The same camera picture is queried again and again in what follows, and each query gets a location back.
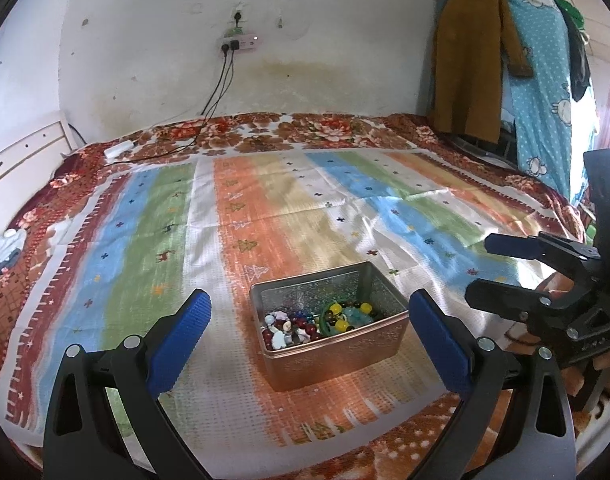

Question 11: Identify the red bead bracelet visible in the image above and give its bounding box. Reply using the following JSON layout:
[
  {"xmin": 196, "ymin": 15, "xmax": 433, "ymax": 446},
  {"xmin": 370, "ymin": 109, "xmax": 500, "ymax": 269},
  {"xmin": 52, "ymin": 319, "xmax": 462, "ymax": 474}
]
[{"xmin": 263, "ymin": 312, "xmax": 327, "ymax": 352}]

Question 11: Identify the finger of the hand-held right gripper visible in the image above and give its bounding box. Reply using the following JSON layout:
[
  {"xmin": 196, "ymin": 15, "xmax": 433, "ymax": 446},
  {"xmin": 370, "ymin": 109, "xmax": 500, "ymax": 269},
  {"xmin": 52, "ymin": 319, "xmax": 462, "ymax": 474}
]
[
  {"xmin": 465, "ymin": 279, "xmax": 593, "ymax": 337},
  {"xmin": 485, "ymin": 232, "xmax": 606, "ymax": 278}
]

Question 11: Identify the light blue bead bracelet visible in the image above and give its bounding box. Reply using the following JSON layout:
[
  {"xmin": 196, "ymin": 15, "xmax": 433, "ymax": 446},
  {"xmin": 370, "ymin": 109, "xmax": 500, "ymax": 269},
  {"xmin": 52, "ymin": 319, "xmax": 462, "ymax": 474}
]
[{"xmin": 342, "ymin": 307, "xmax": 381, "ymax": 331}]

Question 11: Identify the striped colourful mat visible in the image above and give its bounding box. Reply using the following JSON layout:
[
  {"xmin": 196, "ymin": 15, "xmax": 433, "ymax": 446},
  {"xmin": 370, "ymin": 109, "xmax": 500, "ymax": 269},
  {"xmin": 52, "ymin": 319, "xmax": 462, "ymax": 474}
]
[{"xmin": 0, "ymin": 147, "xmax": 560, "ymax": 448}]

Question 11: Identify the white power strip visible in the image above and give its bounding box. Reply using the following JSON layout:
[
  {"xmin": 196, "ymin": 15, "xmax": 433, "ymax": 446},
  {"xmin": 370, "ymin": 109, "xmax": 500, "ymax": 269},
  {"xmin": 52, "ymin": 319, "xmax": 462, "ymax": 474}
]
[{"xmin": 221, "ymin": 32, "xmax": 259, "ymax": 54}]

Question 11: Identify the green bangle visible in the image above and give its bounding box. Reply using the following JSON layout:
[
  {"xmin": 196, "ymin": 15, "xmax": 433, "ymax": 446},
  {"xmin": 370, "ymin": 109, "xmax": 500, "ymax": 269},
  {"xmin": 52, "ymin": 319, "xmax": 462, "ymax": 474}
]
[{"xmin": 319, "ymin": 302, "xmax": 347, "ymax": 340}]

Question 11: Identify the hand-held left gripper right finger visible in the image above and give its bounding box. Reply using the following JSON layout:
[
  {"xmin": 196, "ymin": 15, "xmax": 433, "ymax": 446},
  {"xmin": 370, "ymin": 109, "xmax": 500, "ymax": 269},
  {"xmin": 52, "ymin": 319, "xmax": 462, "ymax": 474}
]
[{"xmin": 407, "ymin": 288, "xmax": 578, "ymax": 480}]

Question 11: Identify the dark hanging garment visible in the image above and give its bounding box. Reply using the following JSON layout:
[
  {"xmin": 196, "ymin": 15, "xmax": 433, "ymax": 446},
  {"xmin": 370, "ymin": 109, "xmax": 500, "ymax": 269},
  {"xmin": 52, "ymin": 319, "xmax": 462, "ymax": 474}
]
[{"xmin": 564, "ymin": 2, "xmax": 594, "ymax": 102}]

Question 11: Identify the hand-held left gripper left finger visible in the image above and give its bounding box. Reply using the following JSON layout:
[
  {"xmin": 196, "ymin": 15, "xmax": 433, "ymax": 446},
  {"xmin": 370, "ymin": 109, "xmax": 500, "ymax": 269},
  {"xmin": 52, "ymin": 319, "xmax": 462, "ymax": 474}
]
[{"xmin": 42, "ymin": 288, "xmax": 213, "ymax": 480}]

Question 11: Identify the white headboard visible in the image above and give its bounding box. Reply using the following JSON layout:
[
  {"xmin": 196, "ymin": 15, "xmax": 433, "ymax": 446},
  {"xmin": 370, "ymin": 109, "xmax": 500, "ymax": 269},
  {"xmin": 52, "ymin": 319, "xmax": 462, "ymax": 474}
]
[{"xmin": 0, "ymin": 110, "xmax": 80, "ymax": 206}]

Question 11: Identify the brown jacket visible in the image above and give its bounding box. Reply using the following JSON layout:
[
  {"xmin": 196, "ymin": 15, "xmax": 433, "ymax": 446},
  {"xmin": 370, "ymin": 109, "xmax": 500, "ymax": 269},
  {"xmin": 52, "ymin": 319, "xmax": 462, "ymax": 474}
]
[{"xmin": 431, "ymin": 0, "xmax": 534, "ymax": 144}]

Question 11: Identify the metal jewelry box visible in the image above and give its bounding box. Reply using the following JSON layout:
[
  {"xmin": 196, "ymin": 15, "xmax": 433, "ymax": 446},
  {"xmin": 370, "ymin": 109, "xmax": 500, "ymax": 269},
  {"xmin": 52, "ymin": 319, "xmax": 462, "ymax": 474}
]
[{"xmin": 249, "ymin": 261, "xmax": 411, "ymax": 393}]

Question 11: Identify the black cable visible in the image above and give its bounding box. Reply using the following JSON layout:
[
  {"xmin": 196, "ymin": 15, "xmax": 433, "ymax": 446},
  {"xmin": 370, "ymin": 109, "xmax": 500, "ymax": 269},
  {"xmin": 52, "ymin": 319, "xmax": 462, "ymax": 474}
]
[
  {"xmin": 105, "ymin": 51, "xmax": 236, "ymax": 162},
  {"xmin": 199, "ymin": 51, "xmax": 227, "ymax": 121}
]

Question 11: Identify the yellow and dark bead bracelet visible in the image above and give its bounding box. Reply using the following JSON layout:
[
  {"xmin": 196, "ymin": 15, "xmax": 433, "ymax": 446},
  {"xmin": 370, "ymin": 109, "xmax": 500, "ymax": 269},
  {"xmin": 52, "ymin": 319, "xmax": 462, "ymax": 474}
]
[{"xmin": 325, "ymin": 300, "xmax": 387, "ymax": 335}]

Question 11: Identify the white and blue cloth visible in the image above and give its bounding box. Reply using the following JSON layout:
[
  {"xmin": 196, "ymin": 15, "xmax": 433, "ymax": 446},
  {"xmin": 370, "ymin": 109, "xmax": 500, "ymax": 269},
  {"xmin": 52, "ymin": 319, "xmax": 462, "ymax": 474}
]
[{"xmin": 0, "ymin": 229, "xmax": 27, "ymax": 285}]

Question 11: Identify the blue dotted cloth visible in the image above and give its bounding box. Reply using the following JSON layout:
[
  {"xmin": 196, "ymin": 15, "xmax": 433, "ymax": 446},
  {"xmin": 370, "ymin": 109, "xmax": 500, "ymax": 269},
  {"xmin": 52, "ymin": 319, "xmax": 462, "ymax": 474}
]
[{"xmin": 485, "ymin": 0, "xmax": 599, "ymax": 207}]

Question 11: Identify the pastel bead bracelet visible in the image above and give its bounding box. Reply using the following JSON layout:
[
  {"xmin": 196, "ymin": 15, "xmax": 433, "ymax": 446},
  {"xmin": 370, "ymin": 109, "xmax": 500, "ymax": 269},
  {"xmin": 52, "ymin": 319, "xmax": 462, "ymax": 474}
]
[{"xmin": 262, "ymin": 310, "xmax": 300, "ymax": 352}]

